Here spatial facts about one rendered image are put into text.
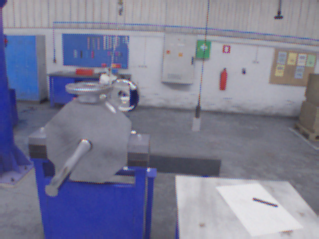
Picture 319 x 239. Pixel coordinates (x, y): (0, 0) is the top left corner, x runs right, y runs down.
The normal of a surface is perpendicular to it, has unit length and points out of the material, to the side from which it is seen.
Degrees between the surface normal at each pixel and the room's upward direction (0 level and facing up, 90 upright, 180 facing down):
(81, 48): 90
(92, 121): 90
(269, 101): 90
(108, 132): 90
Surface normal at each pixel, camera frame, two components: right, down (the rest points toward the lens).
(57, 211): -0.04, 0.31
